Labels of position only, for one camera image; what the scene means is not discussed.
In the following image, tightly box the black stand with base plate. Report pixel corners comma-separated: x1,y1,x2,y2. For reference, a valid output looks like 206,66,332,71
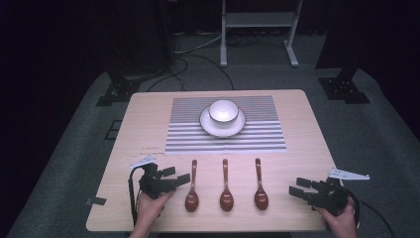
95,67,143,107
315,0,371,105

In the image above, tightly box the person's left hand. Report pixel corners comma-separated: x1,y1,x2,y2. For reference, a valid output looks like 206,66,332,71
136,190,176,230

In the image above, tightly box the white floor cable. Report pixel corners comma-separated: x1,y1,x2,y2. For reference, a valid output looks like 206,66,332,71
173,31,223,56

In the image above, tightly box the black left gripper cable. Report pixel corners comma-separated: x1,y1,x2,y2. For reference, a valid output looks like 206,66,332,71
128,167,147,226

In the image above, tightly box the brown soup spoon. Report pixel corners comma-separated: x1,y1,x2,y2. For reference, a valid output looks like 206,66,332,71
254,157,270,211
219,158,235,212
184,159,200,213

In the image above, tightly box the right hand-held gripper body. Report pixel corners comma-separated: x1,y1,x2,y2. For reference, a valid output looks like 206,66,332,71
308,168,370,216

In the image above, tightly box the white bowl with dark rim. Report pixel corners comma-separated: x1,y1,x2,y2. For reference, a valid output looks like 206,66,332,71
207,99,240,129

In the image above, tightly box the dark tape strip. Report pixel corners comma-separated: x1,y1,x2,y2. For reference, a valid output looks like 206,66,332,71
84,196,108,207

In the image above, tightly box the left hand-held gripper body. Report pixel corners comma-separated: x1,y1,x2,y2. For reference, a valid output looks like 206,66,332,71
129,156,179,200

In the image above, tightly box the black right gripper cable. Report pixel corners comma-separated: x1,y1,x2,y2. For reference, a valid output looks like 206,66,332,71
346,190,396,238

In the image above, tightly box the white metal stand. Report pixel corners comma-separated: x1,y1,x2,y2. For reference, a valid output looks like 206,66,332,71
219,0,304,68

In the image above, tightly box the black floor cable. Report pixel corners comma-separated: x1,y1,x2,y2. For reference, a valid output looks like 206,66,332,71
146,54,236,93

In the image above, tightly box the striped grey placemat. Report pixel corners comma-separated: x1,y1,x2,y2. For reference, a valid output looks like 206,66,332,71
164,95,288,156

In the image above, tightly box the person's right hand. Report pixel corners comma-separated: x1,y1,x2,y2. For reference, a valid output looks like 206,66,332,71
313,196,360,238

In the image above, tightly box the white plate with dark rim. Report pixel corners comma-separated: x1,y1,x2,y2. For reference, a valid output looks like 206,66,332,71
199,105,248,139

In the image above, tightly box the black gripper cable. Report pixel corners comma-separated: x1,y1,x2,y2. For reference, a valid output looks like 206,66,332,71
128,167,147,226
346,190,396,238

